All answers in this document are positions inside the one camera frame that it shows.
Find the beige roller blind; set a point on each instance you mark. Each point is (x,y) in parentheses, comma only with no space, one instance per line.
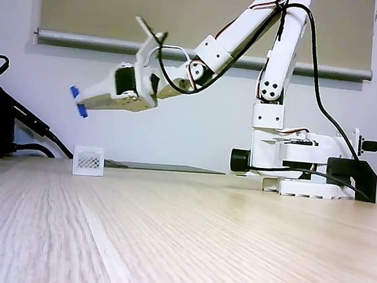
(120,7)

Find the dark flat mat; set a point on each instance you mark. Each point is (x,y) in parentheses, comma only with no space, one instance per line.
(173,168)

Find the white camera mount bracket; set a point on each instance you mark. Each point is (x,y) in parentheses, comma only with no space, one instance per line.
(146,52)

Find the black clamp knob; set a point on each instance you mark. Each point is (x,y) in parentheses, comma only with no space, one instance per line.
(239,161)

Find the small white lattice crate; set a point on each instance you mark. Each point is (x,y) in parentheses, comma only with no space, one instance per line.
(88,161)

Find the black table clamp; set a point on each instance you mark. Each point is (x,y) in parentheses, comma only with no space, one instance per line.
(364,173)

